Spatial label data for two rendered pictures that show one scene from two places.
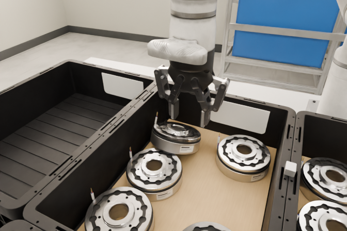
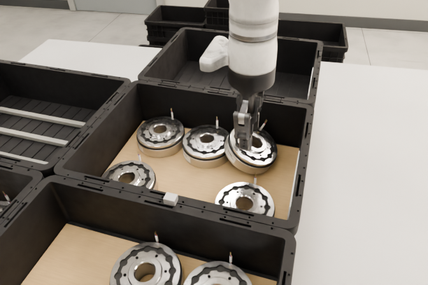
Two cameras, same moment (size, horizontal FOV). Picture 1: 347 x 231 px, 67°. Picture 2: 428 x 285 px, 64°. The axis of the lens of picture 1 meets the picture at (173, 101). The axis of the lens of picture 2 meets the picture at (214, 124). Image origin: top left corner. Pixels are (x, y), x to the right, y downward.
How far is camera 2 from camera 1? 59 cm
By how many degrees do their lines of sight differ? 66
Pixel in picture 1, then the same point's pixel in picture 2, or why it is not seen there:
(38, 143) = not seen: hidden behind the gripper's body
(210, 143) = (267, 187)
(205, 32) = (232, 51)
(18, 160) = (212, 80)
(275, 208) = (131, 186)
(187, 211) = (176, 175)
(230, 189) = not seen: hidden behind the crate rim
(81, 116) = (274, 90)
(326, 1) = not seen: outside the picture
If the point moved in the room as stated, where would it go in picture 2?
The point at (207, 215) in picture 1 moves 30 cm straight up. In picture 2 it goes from (172, 188) to (149, 42)
